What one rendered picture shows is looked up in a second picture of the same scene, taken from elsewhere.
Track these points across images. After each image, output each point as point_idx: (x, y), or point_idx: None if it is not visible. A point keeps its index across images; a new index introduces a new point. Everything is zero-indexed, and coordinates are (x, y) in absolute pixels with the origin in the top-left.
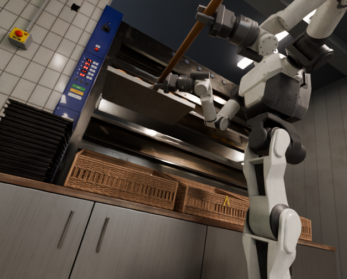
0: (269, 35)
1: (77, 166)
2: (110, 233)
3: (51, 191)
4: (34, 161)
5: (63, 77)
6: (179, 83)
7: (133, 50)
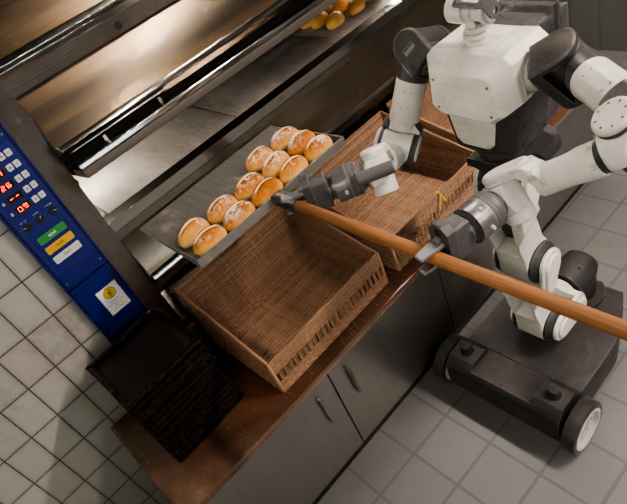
0: (524, 219)
1: (278, 371)
2: (356, 371)
3: (291, 412)
4: (217, 401)
5: (1, 247)
6: (342, 200)
7: None
